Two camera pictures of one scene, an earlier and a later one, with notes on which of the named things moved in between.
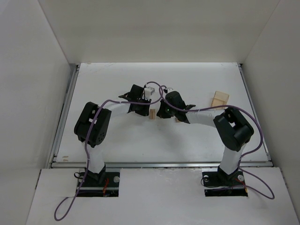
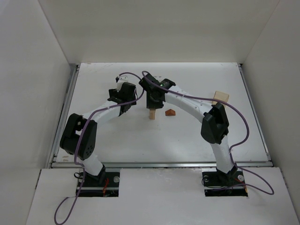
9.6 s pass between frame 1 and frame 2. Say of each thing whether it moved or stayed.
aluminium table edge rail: stayed
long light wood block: stayed
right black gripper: moved
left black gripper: moved
